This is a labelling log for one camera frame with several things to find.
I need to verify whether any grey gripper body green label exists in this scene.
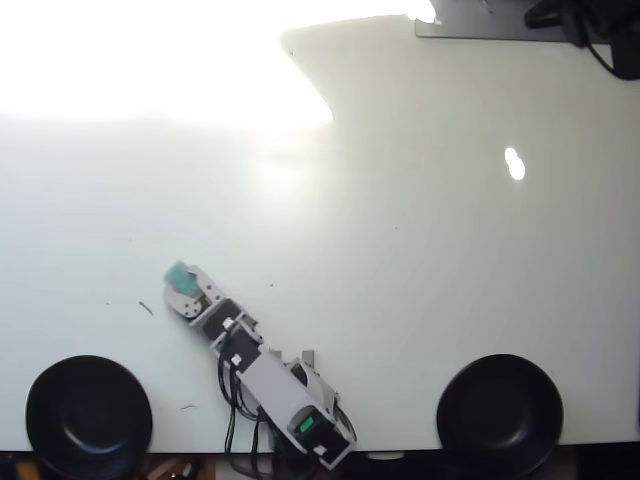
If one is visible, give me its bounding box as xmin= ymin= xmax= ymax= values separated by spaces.
xmin=188 ymin=297 xmax=233 ymax=326

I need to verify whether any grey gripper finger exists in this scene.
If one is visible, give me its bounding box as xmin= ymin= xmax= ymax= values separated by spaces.
xmin=163 ymin=283 xmax=208 ymax=325
xmin=184 ymin=265 xmax=225 ymax=302

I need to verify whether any black looped servo cable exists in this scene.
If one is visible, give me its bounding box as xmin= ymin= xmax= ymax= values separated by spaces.
xmin=216 ymin=333 xmax=261 ymax=419

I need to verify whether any black cable bundle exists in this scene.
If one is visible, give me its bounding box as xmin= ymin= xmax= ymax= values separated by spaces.
xmin=223 ymin=407 xmax=281 ymax=470

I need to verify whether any grey monitor stand base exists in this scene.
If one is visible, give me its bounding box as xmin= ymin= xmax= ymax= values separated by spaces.
xmin=413 ymin=0 xmax=616 ymax=46

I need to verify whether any blue foam cube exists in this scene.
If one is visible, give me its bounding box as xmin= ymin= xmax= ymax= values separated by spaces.
xmin=165 ymin=261 xmax=200 ymax=297

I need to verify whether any black device with cable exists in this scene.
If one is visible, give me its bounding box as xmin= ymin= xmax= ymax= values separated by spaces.
xmin=523 ymin=0 xmax=640 ymax=82

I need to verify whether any black round bowl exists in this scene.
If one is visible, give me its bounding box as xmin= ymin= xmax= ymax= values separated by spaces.
xmin=25 ymin=354 xmax=154 ymax=480
xmin=435 ymin=353 xmax=565 ymax=479

